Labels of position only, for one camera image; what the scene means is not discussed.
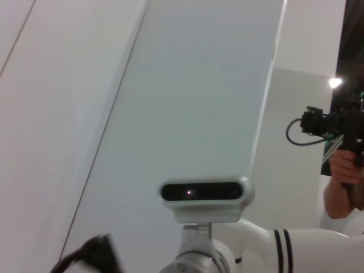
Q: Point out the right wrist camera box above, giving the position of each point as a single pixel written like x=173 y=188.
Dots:
x=204 y=194

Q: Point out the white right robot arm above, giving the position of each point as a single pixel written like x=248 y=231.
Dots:
x=312 y=250

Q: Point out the black video camera rig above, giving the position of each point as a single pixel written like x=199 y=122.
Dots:
x=349 y=125

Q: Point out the cameraman bare hand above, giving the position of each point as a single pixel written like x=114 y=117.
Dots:
x=344 y=167

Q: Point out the black glasses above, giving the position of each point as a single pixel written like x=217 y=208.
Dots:
x=99 y=250

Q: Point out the cameraman bare forearm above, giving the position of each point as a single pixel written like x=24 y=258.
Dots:
x=339 y=202

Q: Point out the bright round lamp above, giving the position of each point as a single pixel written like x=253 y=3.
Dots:
x=335 y=82

